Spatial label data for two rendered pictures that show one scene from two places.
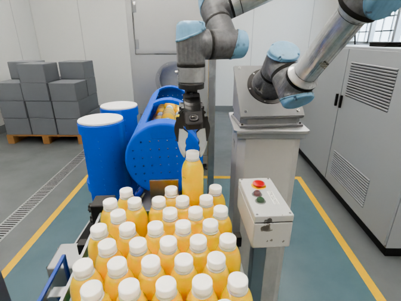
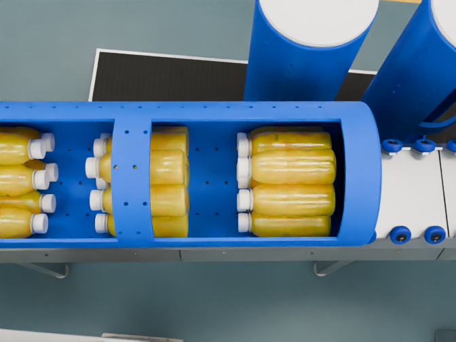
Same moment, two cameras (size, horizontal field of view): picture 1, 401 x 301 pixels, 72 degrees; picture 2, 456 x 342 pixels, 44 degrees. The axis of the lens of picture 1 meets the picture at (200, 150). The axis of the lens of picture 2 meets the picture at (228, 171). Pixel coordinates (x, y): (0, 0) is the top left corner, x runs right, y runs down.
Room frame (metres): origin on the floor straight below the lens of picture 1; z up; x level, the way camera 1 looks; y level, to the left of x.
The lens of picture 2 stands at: (1.52, -0.13, 2.16)
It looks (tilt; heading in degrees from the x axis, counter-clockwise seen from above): 74 degrees down; 89
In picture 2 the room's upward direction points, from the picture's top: 4 degrees clockwise
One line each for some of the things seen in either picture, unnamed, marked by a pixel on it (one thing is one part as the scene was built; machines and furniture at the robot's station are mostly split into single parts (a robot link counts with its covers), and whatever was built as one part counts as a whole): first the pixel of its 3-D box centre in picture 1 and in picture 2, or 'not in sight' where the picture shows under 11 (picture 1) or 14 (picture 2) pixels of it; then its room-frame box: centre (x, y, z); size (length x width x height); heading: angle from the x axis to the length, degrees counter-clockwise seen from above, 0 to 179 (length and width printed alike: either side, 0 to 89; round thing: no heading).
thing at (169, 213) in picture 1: (169, 213); not in sight; (0.62, 0.08, 1.07); 0.04 x 0.04 x 0.02
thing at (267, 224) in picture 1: (261, 209); not in sight; (0.67, -0.18, 1.05); 0.20 x 0.10 x 0.10; 4
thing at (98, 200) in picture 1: (106, 212); not in sight; (0.80, 0.32, 0.95); 0.10 x 0.07 x 0.10; 94
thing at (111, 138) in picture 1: (109, 180); (293, 76); (1.71, 0.64, 0.59); 0.28 x 0.28 x 0.88
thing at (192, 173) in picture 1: (192, 181); not in sight; (0.74, 0.02, 1.10); 0.07 x 0.07 x 0.17
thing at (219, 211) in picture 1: (220, 211); not in sight; (0.63, -0.05, 1.07); 0.04 x 0.04 x 0.02
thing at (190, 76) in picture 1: (190, 75); not in sight; (0.76, 0.03, 1.41); 0.08 x 0.08 x 0.05
